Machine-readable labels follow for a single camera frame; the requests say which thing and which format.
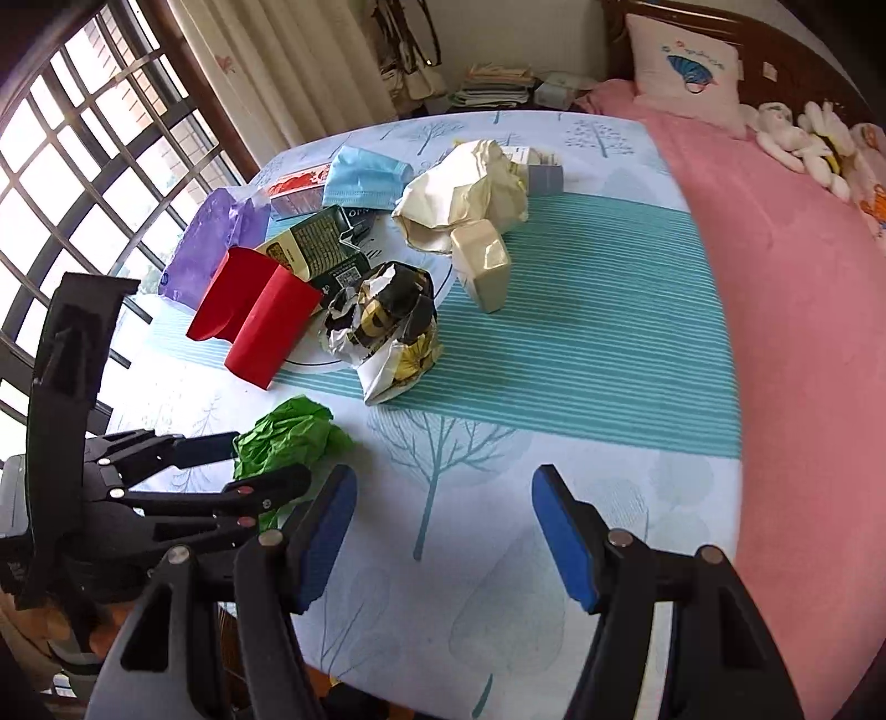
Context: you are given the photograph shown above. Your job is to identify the green paper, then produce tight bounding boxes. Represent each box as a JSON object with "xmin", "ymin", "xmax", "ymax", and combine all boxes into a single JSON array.
[{"xmin": 233, "ymin": 396, "xmax": 356, "ymax": 531}]

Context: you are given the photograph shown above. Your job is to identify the red paper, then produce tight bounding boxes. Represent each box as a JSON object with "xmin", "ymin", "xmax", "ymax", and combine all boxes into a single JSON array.
[{"xmin": 186, "ymin": 248, "xmax": 323, "ymax": 390}]

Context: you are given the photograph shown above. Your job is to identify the beige small carton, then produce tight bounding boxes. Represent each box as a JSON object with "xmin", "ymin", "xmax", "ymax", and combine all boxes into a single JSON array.
[{"xmin": 451, "ymin": 219, "xmax": 512, "ymax": 313}]

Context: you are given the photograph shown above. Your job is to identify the purple plastic bag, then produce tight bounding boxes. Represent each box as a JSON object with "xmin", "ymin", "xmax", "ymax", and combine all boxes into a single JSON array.
[{"xmin": 158, "ymin": 188, "xmax": 270, "ymax": 309}]

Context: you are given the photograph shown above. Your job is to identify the green and cream box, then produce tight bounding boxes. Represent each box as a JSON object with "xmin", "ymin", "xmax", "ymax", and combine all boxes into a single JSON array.
[{"xmin": 257, "ymin": 205, "xmax": 369, "ymax": 296}]

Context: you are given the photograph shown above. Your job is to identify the crumpled black gold wrapper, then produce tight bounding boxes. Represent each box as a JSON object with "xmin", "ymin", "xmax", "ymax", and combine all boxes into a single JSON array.
[{"xmin": 321, "ymin": 261, "xmax": 443, "ymax": 407}]

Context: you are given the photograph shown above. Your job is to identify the window metal grille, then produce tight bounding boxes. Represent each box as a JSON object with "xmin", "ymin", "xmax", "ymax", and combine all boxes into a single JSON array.
[{"xmin": 2, "ymin": 2, "xmax": 254, "ymax": 447}]

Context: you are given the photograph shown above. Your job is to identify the black small box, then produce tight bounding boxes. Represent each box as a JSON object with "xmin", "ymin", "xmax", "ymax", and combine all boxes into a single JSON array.
[{"xmin": 344, "ymin": 207, "xmax": 378, "ymax": 244}]

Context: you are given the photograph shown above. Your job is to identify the blue face mask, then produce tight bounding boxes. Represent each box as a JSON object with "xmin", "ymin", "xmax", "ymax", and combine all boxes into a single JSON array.
[{"xmin": 323, "ymin": 146, "xmax": 414, "ymax": 212}]

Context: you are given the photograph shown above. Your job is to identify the cream curtain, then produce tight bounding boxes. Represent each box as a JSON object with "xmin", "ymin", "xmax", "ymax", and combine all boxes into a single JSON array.
[{"xmin": 169, "ymin": 0, "xmax": 398, "ymax": 165}]

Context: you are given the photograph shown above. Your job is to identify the crumpled cream paper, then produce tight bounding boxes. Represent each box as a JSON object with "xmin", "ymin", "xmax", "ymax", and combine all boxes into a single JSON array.
[{"xmin": 392, "ymin": 140, "xmax": 529, "ymax": 255}]

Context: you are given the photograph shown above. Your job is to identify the white blue small box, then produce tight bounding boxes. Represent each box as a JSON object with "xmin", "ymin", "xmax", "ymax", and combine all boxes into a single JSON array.
[{"xmin": 503, "ymin": 146, "xmax": 565, "ymax": 197}]

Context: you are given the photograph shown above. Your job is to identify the hanging bags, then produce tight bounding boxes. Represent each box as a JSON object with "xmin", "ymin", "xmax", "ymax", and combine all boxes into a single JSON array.
[{"xmin": 371, "ymin": 0, "xmax": 447, "ymax": 116}]

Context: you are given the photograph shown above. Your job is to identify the stack of books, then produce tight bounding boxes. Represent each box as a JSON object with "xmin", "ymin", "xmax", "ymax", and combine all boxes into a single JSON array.
[{"xmin": 449, "ymin": 63, "xmax": 536, "ymax": 111}]

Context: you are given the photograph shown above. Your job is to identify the white plush toy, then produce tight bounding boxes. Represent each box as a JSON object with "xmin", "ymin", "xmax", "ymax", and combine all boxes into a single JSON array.
[{"xmin": 739, "ymin": 100, "xmax": 858, "ymax": 203}]

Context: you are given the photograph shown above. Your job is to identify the tissue box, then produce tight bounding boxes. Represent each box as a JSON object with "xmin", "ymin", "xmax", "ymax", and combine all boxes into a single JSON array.
[{"xmin": 533, "ymin": 72, "xmax": 597, "ymax": 111}]

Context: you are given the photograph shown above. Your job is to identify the white pillow blue print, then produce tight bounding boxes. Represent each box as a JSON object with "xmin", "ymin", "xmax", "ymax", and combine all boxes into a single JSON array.
[{"xmin": 626, "ymin": 13, "xmax": 746, "ymax": 140}]

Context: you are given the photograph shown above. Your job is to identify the dark wooden headboard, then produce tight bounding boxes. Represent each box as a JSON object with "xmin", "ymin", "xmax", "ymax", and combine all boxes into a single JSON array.
[{"xmin": 602, "ymin": 2, "xmax": 884, "ymax": 126}]

